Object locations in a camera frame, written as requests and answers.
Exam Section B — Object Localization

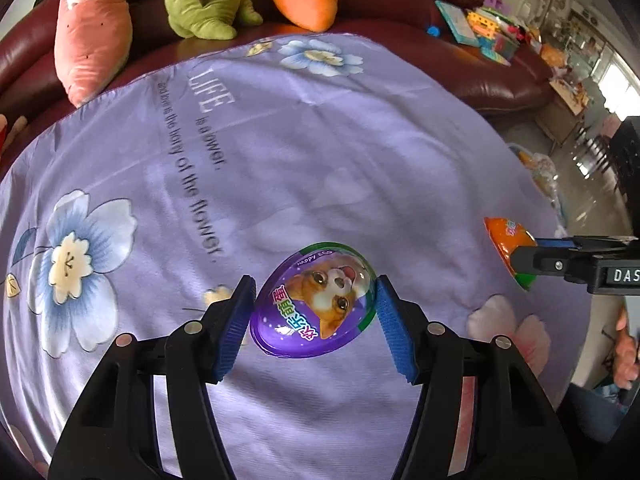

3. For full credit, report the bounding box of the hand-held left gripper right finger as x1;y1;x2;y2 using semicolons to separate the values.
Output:
375;275;583;480

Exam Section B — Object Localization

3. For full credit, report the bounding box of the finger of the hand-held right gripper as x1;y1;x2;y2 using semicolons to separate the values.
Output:
509;244;601;285
534;234;640;251

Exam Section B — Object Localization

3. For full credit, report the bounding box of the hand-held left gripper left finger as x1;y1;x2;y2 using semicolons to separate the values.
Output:
47;274;258;480

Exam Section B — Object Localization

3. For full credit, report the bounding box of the purple egg toy with dog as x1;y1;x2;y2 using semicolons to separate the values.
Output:
249;242;377;360

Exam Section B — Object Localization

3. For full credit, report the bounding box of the teal waste bin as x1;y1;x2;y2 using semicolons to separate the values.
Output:
507;144;568;231

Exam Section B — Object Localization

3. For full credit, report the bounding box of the person's right hand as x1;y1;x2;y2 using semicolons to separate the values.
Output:
612;307;640;391

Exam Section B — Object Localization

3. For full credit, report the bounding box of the person's dark trouser leg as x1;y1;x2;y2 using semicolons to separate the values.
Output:
565;385;631;443

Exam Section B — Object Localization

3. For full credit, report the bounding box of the wooden side table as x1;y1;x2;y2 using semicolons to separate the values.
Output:
535;77;593;153

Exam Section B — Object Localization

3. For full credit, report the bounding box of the purple floral tablecloth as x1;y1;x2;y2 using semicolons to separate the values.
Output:
0;32;573;480

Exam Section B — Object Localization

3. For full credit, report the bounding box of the children's picture book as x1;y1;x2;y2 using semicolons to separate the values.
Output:
435;0;481;46

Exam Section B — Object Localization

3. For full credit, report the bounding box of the teddy bear in red shirt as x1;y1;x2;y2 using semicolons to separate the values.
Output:
0;115;28;156

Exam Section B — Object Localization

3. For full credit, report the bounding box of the dark red leather sofa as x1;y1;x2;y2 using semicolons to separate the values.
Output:
0;0;556;126

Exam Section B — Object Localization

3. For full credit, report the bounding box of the pink bunny carrot plush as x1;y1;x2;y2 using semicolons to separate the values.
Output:
54;0;133;108

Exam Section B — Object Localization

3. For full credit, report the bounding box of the green plush toy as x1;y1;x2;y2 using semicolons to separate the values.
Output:
163;0;263;41

